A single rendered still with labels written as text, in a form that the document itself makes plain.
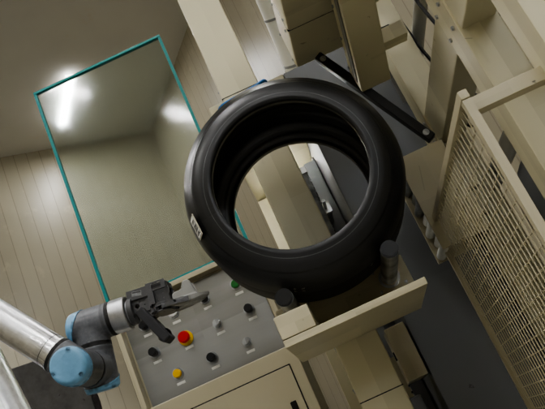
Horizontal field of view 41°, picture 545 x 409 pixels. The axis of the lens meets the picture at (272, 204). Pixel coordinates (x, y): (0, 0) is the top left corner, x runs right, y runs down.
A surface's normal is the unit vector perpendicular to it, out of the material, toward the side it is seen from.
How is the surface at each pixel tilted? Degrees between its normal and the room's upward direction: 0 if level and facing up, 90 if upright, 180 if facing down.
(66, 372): 95
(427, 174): 90
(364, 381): 90
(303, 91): 81
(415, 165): 90
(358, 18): 162
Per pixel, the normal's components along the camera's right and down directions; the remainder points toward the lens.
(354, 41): 0.33, 0.72
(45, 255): 0.33, -0.47
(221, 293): -0.15, -0.29
